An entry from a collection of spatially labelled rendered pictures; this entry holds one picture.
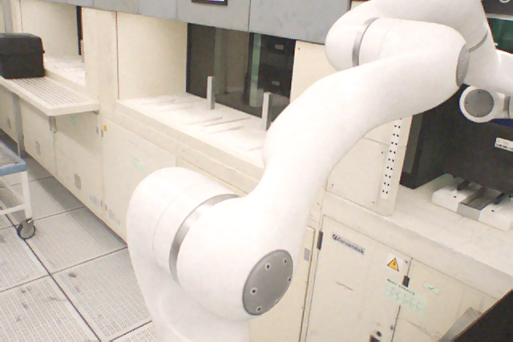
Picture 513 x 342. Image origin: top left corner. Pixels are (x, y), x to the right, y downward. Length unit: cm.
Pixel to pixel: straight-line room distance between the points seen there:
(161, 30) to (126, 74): 30
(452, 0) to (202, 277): 55
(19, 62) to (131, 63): 99
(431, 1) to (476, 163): 67
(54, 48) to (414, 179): 298
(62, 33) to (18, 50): 74
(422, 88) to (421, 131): 76
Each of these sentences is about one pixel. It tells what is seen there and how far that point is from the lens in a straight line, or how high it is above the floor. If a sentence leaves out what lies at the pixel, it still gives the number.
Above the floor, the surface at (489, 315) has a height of 92.
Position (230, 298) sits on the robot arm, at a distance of 43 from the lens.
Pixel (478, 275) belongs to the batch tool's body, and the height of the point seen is 83.
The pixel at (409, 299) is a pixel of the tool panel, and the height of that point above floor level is 68.
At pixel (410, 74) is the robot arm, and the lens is 59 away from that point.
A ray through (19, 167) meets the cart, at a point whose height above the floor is 44.
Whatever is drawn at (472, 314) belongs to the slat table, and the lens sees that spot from 113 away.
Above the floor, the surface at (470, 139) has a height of 107.
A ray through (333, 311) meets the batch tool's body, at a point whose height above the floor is 50.
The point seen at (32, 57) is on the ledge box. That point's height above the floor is 94.
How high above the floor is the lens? 139
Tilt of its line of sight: 20 degrees down
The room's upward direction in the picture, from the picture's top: 5 degrees clockwise
